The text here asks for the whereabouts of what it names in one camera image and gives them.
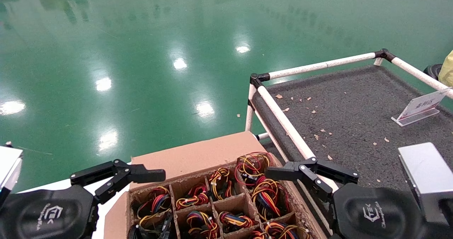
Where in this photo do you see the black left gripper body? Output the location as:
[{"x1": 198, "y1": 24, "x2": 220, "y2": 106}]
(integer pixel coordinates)
[{"x1": 0, "y1": 184, "x2": 100, "y2": 239}]

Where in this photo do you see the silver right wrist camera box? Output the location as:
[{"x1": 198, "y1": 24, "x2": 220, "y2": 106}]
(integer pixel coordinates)
[{"x1": 397, "y1": 142, "x2": 453, "y2": 226}]

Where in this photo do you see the black shoe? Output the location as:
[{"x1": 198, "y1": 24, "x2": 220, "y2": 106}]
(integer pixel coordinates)
[{"x1": 424, "y1": 64, "x2": 443, "y2": 81}]

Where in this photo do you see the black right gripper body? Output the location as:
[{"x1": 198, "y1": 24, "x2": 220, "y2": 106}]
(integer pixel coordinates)
[{"x1": 329, "y1": 182, "x2": 430, "y2": 239}]

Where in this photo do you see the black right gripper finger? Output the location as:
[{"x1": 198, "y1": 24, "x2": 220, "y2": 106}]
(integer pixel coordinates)
[{"x1": 265, "y1": 157, "x2": 360, "y2": 202}]

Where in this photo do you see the seated person in yellow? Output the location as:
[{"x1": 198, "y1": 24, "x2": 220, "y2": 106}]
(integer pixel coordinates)
[{"x1": 438, "y1": 50, "x2": 453, "y2": 88}]

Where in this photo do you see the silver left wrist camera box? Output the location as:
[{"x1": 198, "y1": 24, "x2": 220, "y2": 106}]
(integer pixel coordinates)
[{"x1": 0, "y1": 142, "x2": 24, "y2": 200}]

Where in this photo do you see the black pipe joint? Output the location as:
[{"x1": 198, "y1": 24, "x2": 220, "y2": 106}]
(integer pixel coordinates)
[
  {"x1": 250, "y1": 73, "x2": 271, "y2": 88},
  {"x1": 375, "y1": 48, "x2": 396, "y2": 63}
]

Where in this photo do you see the clear acrylic sign holder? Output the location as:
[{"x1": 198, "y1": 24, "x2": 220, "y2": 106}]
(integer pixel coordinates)
[{"x1": 391, "y1": 89, "x2": 451, "y2": 127}]

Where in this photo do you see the black foam table mat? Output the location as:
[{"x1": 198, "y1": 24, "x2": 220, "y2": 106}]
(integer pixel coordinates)
[{"x1": 252, "y1": 65, "x2": 453, "y2": 239}]

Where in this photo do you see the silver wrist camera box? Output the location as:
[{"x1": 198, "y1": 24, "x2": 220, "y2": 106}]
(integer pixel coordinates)
[
  {"x1": 397, "y1": 142, "x2": 453, "y2": 226},
  {"x1": 0, "y1": 142, "x2": 24, "y2": 200}
]

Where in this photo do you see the brown cardboard divider box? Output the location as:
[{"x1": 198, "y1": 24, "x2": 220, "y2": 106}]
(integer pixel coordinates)
[{"x1": 103, "y1": 131, "x2": 328, "y2": 239}]

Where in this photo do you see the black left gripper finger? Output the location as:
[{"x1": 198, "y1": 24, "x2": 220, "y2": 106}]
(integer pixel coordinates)
[{"x1": 70, "y1": 159, "x2": 166, "y2": 204}]

